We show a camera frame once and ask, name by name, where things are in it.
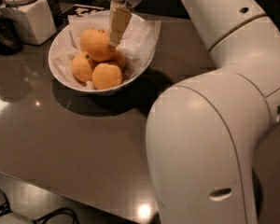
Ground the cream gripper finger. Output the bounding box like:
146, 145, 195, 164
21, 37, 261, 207
108, 2, 132, 47

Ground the orange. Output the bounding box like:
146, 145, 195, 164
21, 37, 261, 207
92, 63, 123, 90
71, 51, 97, 83
80, 28, 116, 63
110, 50, 126, 71

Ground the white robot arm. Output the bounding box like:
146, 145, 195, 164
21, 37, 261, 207
146, 0, 280, 224

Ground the white oval bowl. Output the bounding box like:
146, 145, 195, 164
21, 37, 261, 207
48, 10, 157, 96

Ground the white paper liner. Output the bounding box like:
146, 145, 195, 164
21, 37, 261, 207
52, 12, 162, 91

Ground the black patterned tray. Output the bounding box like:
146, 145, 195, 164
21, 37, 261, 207
63, 4, 104, 20

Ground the white ceramic jar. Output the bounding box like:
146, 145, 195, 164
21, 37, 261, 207
0, 0, 56, 45

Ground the black round appliance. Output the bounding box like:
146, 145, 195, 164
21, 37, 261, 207
0, 18, 23, 55

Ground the black cable on floor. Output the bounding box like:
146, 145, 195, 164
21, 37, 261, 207
0, 184, 81, 224

